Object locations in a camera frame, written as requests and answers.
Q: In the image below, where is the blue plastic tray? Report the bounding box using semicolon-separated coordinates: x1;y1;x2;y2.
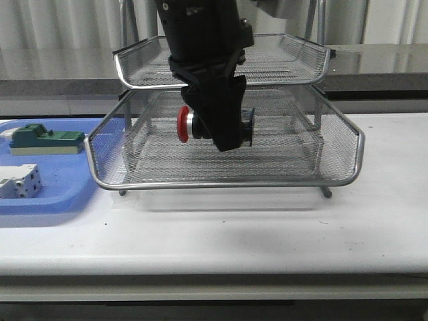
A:
1;138;97;215

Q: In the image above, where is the white curtain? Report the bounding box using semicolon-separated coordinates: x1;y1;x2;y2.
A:
1;1;427;49

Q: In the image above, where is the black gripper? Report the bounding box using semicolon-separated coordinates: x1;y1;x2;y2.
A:
168;19;254;151

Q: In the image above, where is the silver mesh tray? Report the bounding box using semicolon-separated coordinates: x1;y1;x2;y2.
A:
85;86;364;191
113;33;330;90

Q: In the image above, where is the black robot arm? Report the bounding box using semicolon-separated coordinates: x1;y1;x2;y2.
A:
155;1;254;152

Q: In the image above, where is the red emergency stop button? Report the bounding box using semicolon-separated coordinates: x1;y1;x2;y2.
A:
177;106;255;146

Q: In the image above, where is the white circuit breaker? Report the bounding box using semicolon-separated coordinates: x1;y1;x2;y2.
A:
1;164;41;199

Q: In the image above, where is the grey stone counter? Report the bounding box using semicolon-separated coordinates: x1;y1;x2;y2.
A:
1;44;427;119

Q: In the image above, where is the green terminal block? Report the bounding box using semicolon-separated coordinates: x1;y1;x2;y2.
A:
9;124;85;156

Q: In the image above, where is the grey metal rack frame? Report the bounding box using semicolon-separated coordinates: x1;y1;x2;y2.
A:
112;0;337;199

